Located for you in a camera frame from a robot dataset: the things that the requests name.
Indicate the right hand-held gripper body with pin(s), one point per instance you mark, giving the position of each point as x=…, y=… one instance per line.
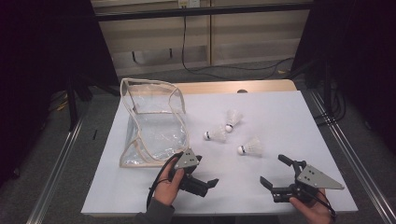
x=317, y=179

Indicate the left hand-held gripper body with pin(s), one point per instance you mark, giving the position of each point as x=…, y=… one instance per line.
x=186, y=160

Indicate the white feather shuttlecock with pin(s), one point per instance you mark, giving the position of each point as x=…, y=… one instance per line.
x=252, y=147
x=218, y=134
x=233, y=118

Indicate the clear plastic bag beige trim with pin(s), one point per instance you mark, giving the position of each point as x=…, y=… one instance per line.
x=155, y=133

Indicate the person's right hand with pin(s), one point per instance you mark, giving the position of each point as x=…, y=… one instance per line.
x=313, y=213

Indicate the person's left hand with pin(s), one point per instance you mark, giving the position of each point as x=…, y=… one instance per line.
x=166, y=189

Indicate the white table sheet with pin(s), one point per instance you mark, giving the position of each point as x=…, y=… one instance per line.
x=243, y=199

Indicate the black metal stand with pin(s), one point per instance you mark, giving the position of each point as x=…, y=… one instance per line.
x=72, y=105
x=327, y=90

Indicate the wooden table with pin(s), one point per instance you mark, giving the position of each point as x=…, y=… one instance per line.
x=249, y=86

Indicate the small black floor object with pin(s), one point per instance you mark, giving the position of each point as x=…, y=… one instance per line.
x=95, y=134

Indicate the dark curtain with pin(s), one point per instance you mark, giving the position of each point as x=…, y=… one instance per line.
x=364, y=62
x=37, y=62

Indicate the black horizontal bar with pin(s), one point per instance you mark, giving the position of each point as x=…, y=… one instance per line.
x=218, y=11

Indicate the metal floor rail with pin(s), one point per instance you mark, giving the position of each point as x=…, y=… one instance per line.
x=351, y=155
x=56, y=174

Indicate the white wall socket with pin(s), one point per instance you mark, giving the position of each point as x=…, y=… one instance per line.
x=188, y=3

